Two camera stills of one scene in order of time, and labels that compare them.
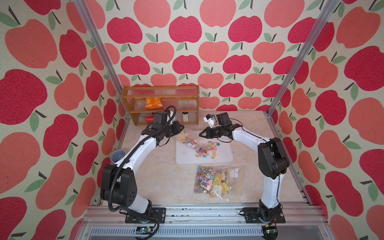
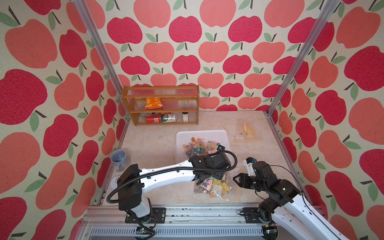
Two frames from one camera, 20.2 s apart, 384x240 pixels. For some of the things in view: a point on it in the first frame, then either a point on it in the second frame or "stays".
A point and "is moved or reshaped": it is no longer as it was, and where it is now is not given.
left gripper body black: (170, 129) → (219, 174)
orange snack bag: (152, 103) stays
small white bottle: (185, 116) stays
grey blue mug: (116, 155) stays
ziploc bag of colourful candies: (201, 146) is moved or reshaped
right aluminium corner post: (329, 6) stays
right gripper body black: (214, 133) → (250, 182)
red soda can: (149, 118) stays
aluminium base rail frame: (107, 222) stays
